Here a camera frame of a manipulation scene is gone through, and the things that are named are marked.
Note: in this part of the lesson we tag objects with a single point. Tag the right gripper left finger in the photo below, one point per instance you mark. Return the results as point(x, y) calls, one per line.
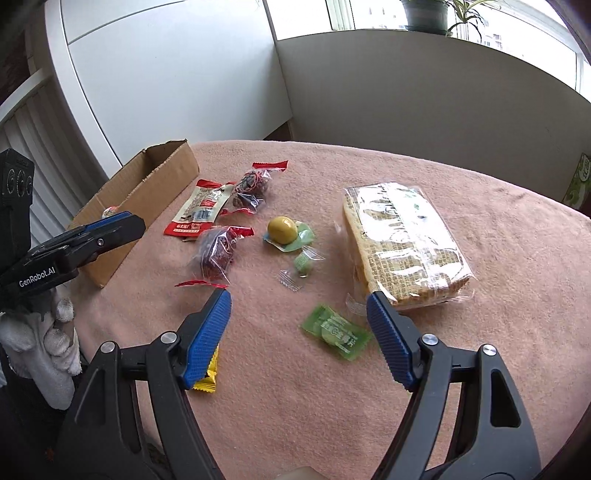
point(102, 435)

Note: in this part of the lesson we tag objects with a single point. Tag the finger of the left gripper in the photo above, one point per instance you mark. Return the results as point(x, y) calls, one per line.
point(107, 221)
point(92, 239)

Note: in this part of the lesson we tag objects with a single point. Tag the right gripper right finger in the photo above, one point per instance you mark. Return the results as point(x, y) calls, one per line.
point(493, 437)

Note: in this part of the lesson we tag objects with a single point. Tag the colourful round jelly cup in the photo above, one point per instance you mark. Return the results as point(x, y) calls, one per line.
point(110, 212)

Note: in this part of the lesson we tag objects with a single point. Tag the red white snack pouch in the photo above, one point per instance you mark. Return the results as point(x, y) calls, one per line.
point(200, 211)

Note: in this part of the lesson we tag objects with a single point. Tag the dark plum snack bag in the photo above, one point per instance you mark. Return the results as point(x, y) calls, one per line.
point(214, 255)

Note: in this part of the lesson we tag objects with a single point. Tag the green candy packet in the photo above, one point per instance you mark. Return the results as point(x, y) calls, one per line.
point(341, 335)

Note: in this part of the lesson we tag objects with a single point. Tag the red dates candy bag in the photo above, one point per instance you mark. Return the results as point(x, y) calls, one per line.
point(249, 195)

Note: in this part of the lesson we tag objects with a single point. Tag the wafer biscuit pack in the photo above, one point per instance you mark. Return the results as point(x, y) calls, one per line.
point(400, 246)

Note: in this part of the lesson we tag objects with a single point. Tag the yellow jelly cup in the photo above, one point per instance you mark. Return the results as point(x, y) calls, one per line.
point(288, 235)

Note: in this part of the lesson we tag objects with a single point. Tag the white gloved left hand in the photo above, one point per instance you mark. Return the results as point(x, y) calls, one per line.
point(42, 344)

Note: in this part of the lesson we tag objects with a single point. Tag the brown cardboard box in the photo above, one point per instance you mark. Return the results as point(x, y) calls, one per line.
point(145, 185)

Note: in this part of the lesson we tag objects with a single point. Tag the white slatted radiator cover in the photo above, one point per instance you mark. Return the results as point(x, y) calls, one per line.
point(35, 123)

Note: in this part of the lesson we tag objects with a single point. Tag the white cabinet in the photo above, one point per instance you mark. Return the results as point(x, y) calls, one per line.
point(138, 73)

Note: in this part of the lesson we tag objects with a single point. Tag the small green wrapped candy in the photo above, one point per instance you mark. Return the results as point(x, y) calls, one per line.
point(305, 262)

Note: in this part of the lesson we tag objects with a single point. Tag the pink table cloth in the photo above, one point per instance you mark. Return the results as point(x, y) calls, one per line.
point(284, 401)

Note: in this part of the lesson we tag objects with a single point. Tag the green carton box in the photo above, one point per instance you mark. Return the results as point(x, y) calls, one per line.
point(578, 190)

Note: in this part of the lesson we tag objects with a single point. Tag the potted spider plant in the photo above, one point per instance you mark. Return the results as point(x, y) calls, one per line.
point(427, 16)

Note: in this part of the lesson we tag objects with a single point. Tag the small hanging spider plant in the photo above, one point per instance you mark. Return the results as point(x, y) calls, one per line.
point(467, 13)

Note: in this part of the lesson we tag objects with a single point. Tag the white window frame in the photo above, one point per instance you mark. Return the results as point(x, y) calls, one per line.
point(529, 30)

